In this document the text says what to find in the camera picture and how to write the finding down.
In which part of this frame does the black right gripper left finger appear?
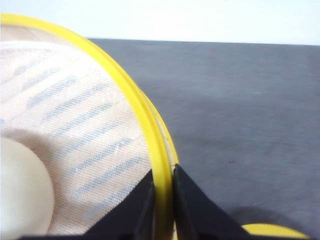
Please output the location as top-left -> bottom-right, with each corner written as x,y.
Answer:
19,171 -> 155,240

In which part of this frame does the striped steamer liner cloth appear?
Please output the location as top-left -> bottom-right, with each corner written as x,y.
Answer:
0,41 -> 154,236

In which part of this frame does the bamboo steamer basket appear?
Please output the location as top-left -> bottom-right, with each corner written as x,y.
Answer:
0,13 -> 178,240
241,223 -> 311,240

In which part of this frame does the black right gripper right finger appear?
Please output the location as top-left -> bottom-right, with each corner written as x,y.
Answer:
173,164 -> 303,240

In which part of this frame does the white bun in right basket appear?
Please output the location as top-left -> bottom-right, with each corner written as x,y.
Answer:
0,138 -> 55,240

